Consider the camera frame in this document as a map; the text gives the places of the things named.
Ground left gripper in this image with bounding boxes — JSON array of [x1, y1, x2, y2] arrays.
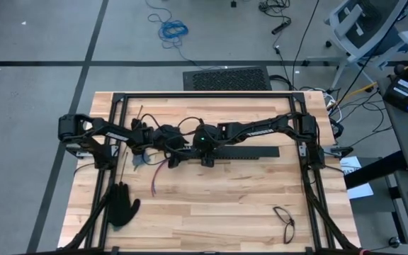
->
[[152, 124, 192, 169]]

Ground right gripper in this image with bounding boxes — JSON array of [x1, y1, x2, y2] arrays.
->
[[192, 123, 223, 169]]

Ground multicolour wire bundle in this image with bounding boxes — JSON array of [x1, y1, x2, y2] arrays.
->
[[141, 149, 172, 198]]

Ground black slotted cable duct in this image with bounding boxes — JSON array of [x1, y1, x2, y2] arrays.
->
[[181, 142, 261, 162]]

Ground black work glove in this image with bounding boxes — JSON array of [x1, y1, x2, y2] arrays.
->
[[130, 118, 152, 168], [108, 182, 142, 228]]

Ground black duct cover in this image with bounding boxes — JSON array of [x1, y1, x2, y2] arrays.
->
[[212, 145, 281, 160]]

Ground black perforated computer case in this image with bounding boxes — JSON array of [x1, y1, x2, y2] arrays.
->
[[181, 65, 273, 92]]

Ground black clamp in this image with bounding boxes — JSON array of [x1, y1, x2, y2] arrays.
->
[[329, 144, 354, 159], [65, 145, 95, 159]]

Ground black-framed eyeglasses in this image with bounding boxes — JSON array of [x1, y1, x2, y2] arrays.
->
[[272, 205, 296, 245]]

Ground white paper sheet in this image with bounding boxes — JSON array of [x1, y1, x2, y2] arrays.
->
[[339, 155, 375, 200]]

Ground black desk crossbar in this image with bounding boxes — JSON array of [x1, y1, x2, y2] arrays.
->
[[344, 150, 408, 191]]

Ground grey mesh office chair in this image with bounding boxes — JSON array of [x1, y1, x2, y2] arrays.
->
[[305, 0, 408, 91]]

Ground black device blue light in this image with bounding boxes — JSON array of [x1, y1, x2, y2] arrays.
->
[[382, 75, 408, 114]]

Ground black chair caster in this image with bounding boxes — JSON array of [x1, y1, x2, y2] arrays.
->
[[387, 235, 402, 249]]

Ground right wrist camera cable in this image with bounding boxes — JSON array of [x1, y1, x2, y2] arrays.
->
[[176, 116, 205, 131]]

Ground black aluminium table frame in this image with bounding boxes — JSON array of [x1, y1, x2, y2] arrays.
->
[[57, 90, 368, 255]]

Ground blue cable coil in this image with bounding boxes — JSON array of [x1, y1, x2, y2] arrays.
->
[[144, 0, 191, 50]]

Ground black power strip cable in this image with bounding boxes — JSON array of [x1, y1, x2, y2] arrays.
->
[[258, 0, 293, 36]]

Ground black floor cable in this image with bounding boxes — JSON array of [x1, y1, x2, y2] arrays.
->
[[291, 0, 321, 83]]

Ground yellow cable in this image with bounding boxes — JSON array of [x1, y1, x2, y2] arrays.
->
[[336, 81, 380, 106]]

